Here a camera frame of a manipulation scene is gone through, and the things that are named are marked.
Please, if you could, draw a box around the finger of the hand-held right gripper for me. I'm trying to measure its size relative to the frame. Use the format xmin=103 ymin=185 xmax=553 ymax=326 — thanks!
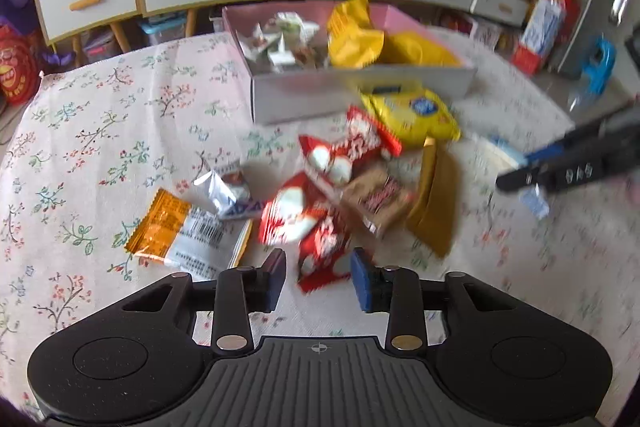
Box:
xmin=496 ymin=147 xmax=619 ymax=194
xmin=524 ymin=118 xmax=609 ymax=166

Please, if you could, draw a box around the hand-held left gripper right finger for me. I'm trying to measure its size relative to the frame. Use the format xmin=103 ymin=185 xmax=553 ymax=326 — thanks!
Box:
xmin=350 ymin=248 xmax=518 ymax=353

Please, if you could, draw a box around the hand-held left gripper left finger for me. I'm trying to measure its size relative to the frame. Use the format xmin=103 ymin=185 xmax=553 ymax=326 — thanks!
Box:
xmin=120 ymin=248 xmax=288 ymax=356

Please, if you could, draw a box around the red white snack packet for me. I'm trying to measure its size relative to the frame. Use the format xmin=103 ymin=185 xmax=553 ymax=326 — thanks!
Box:
xmin=345 ymin=105 xmax=403 ymax=162
xmin=296 ymin=214 xmax=357 ymax=294
xmin=298 ymin=134 xmax=361 ymax=188
xmin=257 ymin=172 xmax=321 ymax=249

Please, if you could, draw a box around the brown biscuit packet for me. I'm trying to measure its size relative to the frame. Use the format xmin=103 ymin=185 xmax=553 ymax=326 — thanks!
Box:
xmin=342 ymin=164 xmax=418 ymax=239

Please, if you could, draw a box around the gold snack packet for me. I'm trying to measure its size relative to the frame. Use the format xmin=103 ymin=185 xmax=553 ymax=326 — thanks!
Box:
xmin=405 ymin=137 xmax=460 ymax=259

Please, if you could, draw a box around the silver snack packet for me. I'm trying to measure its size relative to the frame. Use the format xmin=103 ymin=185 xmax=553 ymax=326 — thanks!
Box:
xmin=192 ymin=159 xmax=263 ymax=221

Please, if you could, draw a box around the orange white snack packet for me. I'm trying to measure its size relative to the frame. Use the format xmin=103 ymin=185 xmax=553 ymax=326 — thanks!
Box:
xmin=124 ymin=188 xmax=253 ymax=271

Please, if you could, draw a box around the yellow snack packet blue label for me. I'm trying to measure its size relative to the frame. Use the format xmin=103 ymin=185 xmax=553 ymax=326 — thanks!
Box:
xmin=360 ymin=87 xmax=462 ymax=151

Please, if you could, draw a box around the yellow snack packet black print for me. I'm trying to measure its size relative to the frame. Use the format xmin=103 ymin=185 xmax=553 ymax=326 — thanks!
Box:
xmin=380 ymin=32 xmax=463 ymax=68

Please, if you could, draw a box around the silver box with pink inside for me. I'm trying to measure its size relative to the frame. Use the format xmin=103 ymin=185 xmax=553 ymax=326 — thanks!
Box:
xmin=221 ymin=0 xmax=476 ymax=125

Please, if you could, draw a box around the small white snack packet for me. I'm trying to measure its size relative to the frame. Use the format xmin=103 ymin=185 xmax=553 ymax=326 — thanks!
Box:
xmin=267 ymin=47 xmax=302 ymax=70

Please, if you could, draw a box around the plain yellow snack packet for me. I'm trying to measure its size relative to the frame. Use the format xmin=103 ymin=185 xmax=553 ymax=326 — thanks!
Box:
xmin=326 ymin=0 xmax=386 ymax=68

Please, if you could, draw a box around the white green snack packet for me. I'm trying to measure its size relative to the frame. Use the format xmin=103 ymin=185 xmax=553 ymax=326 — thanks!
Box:
xmin=272 ymin=11 xmax=321 ymax=40
xmin=237 ymin=23 xmax=283 ymax=60

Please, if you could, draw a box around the blue plastic stool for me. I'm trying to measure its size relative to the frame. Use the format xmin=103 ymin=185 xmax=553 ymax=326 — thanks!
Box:
xmin=580 ymin=34 xmax=617 ymax=96

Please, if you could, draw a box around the red blue white carton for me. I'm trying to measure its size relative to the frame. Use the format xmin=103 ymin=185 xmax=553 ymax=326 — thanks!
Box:
xmin=512 ymin=0 xmax=569 ymax=76

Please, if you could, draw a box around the floral tablecloth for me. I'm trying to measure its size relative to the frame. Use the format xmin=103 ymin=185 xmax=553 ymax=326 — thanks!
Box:
xmin=0 ymin=29 xmax=640 ymax=427

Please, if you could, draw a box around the blue lidded storage bin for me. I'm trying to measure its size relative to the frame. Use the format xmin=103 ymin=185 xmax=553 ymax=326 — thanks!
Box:
xmin=140 ymin=18 xmax=189 ymax=48

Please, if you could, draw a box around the red gift bag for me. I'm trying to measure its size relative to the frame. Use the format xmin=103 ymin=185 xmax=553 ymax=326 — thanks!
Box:
xmin=0 ymin=24 xmax=42 ymax=106

